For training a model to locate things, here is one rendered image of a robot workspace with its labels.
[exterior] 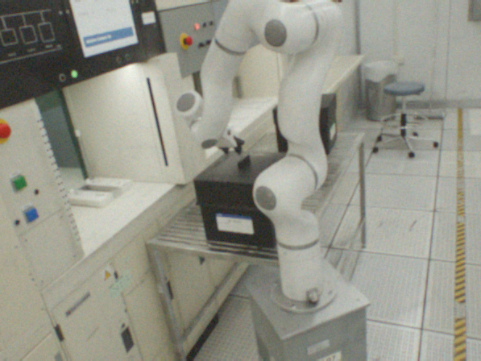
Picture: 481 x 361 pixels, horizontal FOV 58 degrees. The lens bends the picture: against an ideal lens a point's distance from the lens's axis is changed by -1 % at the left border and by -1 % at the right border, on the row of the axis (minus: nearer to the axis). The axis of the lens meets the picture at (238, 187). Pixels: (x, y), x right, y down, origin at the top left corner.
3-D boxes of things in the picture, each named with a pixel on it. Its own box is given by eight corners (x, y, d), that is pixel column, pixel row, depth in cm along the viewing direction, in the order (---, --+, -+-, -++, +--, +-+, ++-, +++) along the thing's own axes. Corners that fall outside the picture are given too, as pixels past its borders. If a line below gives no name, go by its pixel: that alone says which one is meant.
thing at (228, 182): (270, 213, 145) (266, 176, 140) (194, 205, 158) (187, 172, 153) (298, 176, 168) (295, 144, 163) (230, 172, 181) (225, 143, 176)
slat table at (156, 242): (309, 420, 175) (293, 263, 143) (182, 383, 200) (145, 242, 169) (366, 246, 279) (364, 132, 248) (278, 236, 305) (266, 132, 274)
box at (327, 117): (329, 155, 224) (327, 107, 214) (275, 155, 235) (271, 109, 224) (338, 136, 248) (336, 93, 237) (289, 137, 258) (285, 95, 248)
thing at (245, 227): (205, 240, 164) (196, 199, 157) (236, 205, 187) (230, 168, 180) (273, 250, 152) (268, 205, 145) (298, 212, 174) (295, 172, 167)
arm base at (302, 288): (348, 298, 124) (346, 243, 116) (288, 321, 119) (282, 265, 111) (315, 265, 141) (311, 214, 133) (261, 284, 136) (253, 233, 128)
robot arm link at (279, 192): (328, 233, 122) (322, 153, 113) (290, 267, 110) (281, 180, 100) (292, 223, 130) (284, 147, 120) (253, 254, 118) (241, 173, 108)
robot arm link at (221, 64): (263, 73, 106) (219, 152, 128) (241, 31, 114) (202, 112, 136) (231, 70, 101) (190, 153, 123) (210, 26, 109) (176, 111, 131)
